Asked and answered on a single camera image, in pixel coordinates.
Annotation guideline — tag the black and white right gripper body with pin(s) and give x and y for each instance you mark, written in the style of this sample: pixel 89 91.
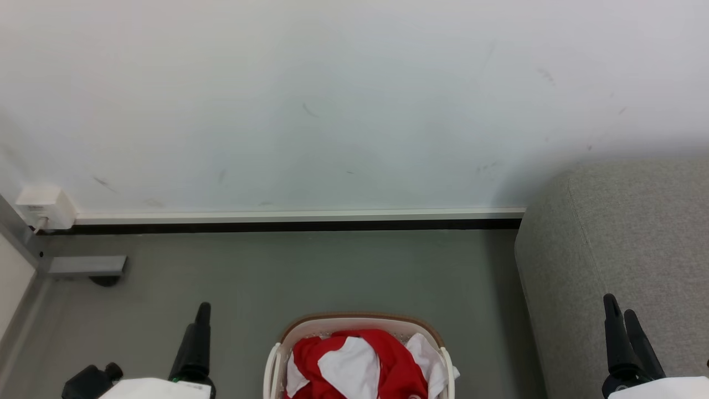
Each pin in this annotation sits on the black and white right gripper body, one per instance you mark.
pixel 664 389

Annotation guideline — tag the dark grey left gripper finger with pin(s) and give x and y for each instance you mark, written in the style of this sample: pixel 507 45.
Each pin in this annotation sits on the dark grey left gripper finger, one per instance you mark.
pixel 194 349

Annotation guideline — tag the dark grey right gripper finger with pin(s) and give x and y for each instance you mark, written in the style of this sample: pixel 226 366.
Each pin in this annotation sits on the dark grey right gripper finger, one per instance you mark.
pixel 645 352
pixel 616 343

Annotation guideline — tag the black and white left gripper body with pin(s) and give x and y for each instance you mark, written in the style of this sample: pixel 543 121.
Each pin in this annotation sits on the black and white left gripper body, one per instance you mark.
pixel 155 389

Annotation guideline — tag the red and white garment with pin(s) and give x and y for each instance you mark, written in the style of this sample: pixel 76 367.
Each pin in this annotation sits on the red and white garment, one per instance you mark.
pixel 393 360

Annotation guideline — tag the grey fabric sofa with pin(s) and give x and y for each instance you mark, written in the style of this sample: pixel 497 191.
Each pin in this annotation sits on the grey fabric sofa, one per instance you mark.
pixel 637 233

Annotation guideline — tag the white laundry basket brown rim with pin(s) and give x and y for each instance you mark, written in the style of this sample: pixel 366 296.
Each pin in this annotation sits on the white laundry basket brown rim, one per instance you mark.
pixel 310 330

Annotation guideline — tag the grey metal table leg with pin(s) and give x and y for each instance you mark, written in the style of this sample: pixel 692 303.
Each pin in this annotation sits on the grey metal table leg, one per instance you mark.
pixel 83 266

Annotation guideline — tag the white furniture panel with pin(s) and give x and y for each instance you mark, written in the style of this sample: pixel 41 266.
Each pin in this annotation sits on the white furniture panel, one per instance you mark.
pixel 11 282

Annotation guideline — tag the black round frame foot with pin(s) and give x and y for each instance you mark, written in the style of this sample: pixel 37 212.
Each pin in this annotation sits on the black round frame foot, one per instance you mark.
pixel 105 281

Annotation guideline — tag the white wall socket box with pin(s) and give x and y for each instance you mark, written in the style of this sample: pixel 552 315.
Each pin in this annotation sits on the white wall socket box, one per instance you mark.
pixel 47 205

